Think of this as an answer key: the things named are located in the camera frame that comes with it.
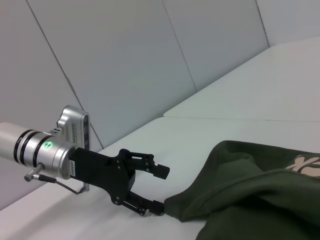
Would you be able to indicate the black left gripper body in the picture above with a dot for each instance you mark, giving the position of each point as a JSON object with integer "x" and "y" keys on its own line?
{"x": 105, "y": 170}

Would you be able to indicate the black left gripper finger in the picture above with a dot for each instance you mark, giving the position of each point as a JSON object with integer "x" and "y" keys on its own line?
{"x": 150, "y": 206}
{"x": 157, "y": 171}

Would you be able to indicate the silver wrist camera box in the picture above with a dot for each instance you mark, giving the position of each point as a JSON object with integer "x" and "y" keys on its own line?
{"x": 75, "y": 127}

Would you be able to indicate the dark green t-shirt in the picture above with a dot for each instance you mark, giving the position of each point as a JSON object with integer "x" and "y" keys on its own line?
{"x": 250, "y": 195}

